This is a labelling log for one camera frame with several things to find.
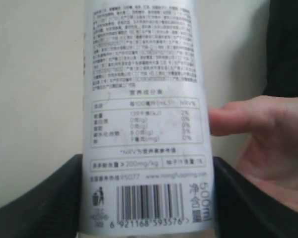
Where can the open bare human hand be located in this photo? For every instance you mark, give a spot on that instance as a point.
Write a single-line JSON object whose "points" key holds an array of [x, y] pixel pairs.
{"points": [[269, 158]]}

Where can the clear bottle with barcode label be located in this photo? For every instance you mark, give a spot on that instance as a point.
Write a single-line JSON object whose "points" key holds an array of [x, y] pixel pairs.
{"points": [[147, 166]]}

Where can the black sleeved forearm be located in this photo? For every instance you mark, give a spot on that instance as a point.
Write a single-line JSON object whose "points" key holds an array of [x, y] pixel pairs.
{"points": [[282, 49]]}

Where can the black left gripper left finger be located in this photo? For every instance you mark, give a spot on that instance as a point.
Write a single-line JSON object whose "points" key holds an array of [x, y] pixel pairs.
{"points": [[49, 210]]}

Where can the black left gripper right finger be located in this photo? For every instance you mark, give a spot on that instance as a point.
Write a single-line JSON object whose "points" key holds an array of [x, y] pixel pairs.
{"points": [[244, 211]]}

